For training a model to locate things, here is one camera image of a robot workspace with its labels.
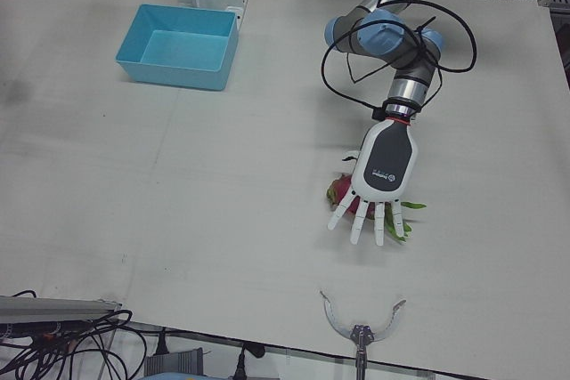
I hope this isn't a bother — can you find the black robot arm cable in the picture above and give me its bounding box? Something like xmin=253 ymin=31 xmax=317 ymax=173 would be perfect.
xmin=320 ymin=0 xmax=477 ymax=109

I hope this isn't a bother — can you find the pink dragon fruit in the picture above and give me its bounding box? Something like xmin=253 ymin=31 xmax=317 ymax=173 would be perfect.
xmin=325 ymin=172 xmax=428 ymax=247

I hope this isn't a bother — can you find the white grey robot hand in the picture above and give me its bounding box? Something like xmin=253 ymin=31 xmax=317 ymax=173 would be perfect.
xmin=327 ymin=117 xmax=419 ymax=247

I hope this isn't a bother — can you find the aluminium profile bar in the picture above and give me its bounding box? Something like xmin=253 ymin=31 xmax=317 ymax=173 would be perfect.
xmin=0 ymin=295 xmax=122 ymax=323

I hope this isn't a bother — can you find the light blue plastic bin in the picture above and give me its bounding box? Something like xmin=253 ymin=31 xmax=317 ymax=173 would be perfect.
xmin=114 ymin=4 xmax=240 ymax=93

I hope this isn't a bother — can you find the metal claw tool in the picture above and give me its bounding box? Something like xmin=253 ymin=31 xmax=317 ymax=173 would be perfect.
xmin=319 ymin=289 xmax=407 ymax=380

